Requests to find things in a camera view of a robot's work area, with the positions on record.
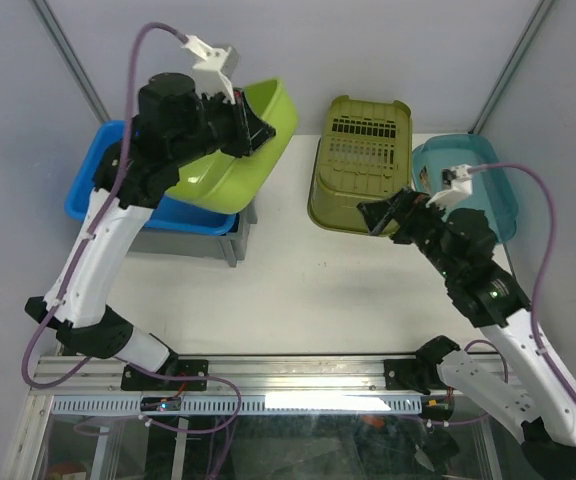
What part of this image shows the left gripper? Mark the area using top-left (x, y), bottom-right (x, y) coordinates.
top-left (173, 87), bottom-right (278, 169)

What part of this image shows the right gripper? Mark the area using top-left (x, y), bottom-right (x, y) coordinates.
top-left (357, 186), bottom-right (460, 283)

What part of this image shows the olive slotted basket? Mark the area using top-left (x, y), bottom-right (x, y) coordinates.
top-left (307, 95), bottom-right (412, 235)

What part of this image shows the lime green basin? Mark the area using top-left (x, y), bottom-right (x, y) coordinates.
top-left (166, 77), bottom-right (298, 214)

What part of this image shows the teal translucent container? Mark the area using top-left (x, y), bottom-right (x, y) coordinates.
top-left (412, 134), bottom-right (518, 243)

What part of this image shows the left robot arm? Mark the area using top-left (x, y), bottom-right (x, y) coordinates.
top-left (25, 74), bottom-right (276, 389)

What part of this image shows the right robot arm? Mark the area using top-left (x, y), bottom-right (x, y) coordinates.
top-left (357, 187), bottom-right (576, 479)

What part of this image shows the grey plastic crate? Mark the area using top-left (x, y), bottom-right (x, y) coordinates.
top-left (129, 201), bottom-right (258, 268)

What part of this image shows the blue plastic tub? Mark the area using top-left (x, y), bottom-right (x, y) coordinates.
top-left (64, 120), bottom-right (238, 236)

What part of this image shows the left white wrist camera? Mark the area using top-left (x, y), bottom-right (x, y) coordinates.
top-left (183, 35), bottom-right (239, 104)

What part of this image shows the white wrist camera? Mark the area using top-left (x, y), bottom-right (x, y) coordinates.
top-left (183, 35), bottom-right (239, 104)
top-left (428, 164), bottom-right (473, 210)

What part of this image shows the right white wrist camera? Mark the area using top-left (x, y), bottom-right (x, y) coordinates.
top-left (428, 164), bottom-right (473, 210)

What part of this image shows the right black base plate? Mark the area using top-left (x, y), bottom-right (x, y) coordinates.
top-left (383, 358), bottom-right (447, 395)

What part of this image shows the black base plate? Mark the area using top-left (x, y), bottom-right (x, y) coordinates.
top-left (120, 356), bottom-right (209, 392)
top-left (383, 358), bottom-right (447, 395)

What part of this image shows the aluminium mounting rail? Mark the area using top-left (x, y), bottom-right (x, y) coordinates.
top-left (30, 352), bottom-right (519, 401)

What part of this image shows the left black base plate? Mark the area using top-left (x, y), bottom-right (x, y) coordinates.
top-left (120, 356), bottom-right (209, 392)

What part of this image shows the white slotted cable duct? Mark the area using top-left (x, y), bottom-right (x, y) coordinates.
top-left (52, 392), bottom-right (422, 416)

